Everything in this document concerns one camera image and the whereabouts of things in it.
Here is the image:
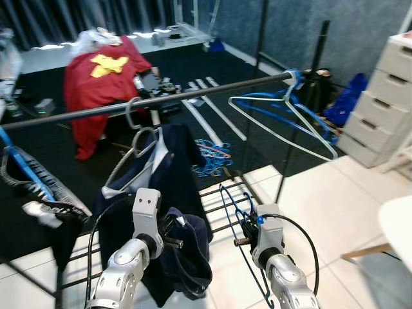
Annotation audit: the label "white metal frame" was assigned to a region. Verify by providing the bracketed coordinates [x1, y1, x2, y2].
[171, 0, 223, 46]

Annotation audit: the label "wooden pallet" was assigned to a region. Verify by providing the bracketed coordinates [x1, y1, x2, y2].
[315, 116, 345, 136]

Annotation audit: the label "dark curtain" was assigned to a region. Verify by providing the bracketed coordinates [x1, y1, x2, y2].
[0, 0, 187, 49]

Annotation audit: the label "long white floor strip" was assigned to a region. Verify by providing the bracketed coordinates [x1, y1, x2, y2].
[193, 80, 248, 141]
[182, 97, 223, 149]

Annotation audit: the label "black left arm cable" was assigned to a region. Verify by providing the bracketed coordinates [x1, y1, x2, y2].
[85, 195, 135, 304]

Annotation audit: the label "black metal clothes rack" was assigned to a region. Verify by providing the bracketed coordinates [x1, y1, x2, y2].
[0, 70, 303, 309]

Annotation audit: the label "blue cloth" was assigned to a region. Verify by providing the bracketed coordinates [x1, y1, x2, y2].
[324, 72, 369, 126]

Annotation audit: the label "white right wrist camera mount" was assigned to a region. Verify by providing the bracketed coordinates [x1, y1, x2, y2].
[256, 204, 284, 252]

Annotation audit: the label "white wire hanger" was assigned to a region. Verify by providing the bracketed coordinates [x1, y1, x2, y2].
[229, 70, 340, 162]

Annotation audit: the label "white crumpled plastic bag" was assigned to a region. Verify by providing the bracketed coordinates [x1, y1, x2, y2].
[70, 27, 123, 55]

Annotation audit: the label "black pole stand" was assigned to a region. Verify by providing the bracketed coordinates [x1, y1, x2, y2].
[254, 0, 332, 203]

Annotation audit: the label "blue dustpan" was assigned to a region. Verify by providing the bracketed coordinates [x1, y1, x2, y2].
[205, 39, 226, 53]

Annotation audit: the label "black garment lettered waistband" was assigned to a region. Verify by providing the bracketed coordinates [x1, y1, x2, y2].
[0, 147, 94, 271]

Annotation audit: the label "yellow cloth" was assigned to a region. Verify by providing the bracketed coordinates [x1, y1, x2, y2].
[89, 53, 129, 79]

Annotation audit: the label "white chair wooden legs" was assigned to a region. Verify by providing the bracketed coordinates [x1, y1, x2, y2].
[341, 196, 412, 261]

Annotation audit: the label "tangled coloured hanger pile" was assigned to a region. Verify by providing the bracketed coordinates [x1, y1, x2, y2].
[191, 138, 234, 178]

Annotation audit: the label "black floor mat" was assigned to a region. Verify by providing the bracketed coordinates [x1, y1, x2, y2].
[0, 39, 348, 265]

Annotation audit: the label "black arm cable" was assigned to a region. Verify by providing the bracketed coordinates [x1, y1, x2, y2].
[274, 212, 321, 294]
[85, 195, 135, 304]

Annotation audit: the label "black tote bag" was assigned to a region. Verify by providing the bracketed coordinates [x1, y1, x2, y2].
[303, 68, 335, 110]

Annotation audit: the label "red cloth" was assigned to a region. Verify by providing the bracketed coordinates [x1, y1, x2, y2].
[63, 35, 153, 162]

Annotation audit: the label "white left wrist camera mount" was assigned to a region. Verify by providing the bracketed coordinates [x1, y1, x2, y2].
[132, 188, 164, 242]

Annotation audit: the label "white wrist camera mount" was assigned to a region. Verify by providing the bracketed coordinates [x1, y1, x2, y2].
[132, 188, 164, 242]
[256, 204, 284, 252]

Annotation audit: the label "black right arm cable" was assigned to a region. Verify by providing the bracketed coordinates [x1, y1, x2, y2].
[274, 212, 321, 294]

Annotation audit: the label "dark navy shirt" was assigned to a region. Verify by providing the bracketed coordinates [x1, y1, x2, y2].
[151, 206, 213, 303]

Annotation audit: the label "white drawer cabinet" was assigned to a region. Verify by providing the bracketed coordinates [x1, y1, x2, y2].
[335, 32, 412, 169]

